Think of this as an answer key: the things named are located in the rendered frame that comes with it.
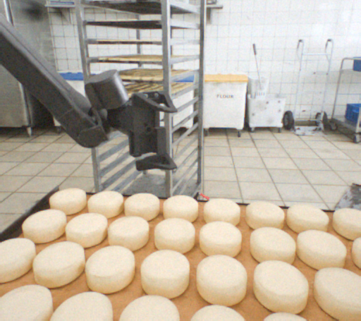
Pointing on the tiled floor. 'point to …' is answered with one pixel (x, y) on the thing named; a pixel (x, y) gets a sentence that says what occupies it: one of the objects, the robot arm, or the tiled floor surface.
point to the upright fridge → (37, 20)
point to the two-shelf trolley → (344, 116)
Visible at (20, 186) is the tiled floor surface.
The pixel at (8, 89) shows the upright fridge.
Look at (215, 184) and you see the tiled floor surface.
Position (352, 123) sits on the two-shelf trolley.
